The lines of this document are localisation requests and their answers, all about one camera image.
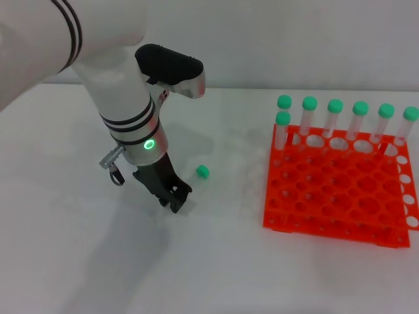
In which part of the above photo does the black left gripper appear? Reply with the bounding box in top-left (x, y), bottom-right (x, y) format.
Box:
top-left (132, 152), bottom-right (193, 215)

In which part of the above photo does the green capped clear test tube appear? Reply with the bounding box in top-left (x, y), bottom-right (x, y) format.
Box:
top-left (322, 99), bottom-right (344, 138)
top-left (346, 101), bottom-right (369, 141)
top-left (298, 96), bottom-right (318, 137)
top-left (384, 106), bottom-right (419, 156)
top-left (274, 111), bottom-right (292, 166)
top-left (189, 164), bottom-right (211, 181)
top-left (369, 103), bottom-right (395, 145)
top-left (276, 94), bottom-right (295, 138)

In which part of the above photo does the orange test tube rack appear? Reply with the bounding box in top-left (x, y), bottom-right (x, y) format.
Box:
top-left (262, 123), bottom-right (419, 249)

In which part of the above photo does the silver wrist connector with cable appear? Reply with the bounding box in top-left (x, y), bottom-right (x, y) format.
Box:
top-left (99, 145), bottom-right (127, 186)

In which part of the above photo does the silver black wrist camera housing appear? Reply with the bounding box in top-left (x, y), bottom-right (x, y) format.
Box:
top-left (135, 43), bottom-right (206, 99)

